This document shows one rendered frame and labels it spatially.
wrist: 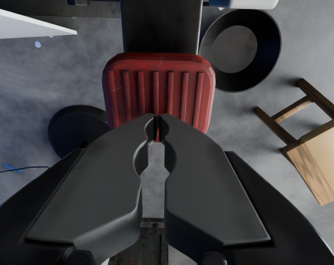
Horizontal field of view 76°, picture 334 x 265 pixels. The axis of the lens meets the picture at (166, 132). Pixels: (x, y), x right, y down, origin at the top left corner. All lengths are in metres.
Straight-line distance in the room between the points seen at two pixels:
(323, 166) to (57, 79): 1.06
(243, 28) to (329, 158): 0.54
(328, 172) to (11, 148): 1.39
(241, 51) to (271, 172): 0.70
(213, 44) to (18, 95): 0.86
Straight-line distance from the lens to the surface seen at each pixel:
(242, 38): 0.94
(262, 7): 0.28
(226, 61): 0.94
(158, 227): 1.51
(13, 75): 1.12
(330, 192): 1.02
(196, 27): 0.18
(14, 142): 1.31
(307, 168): 0.88
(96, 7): 0.89
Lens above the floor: 0.88
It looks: 59 degrees down
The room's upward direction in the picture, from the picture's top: 180 degrees clockwise
